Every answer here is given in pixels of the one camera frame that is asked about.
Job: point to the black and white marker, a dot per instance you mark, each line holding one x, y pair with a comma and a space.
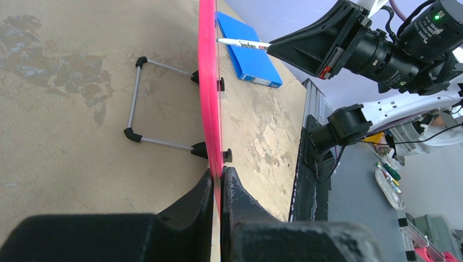
244, 43

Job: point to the black whiteboard stand foot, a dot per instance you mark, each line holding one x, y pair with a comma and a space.
227, 156
221, 84

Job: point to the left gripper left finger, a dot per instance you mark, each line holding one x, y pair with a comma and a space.
181, 232

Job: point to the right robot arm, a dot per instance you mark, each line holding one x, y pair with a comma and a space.
418, 58

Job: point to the clear tray with tools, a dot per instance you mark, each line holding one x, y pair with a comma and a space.
388, 187

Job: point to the blue notebook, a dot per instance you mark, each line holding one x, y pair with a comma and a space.
250, 65

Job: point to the pink-framed whiteboard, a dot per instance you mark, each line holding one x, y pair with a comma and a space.
208, 86

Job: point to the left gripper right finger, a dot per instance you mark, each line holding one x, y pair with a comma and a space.
250, 233

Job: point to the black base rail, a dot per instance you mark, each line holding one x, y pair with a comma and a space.
311, 184

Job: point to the metal wire whiteboard stand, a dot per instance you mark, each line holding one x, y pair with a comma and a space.
165, 108

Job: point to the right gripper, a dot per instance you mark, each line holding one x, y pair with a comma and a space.
340, 39

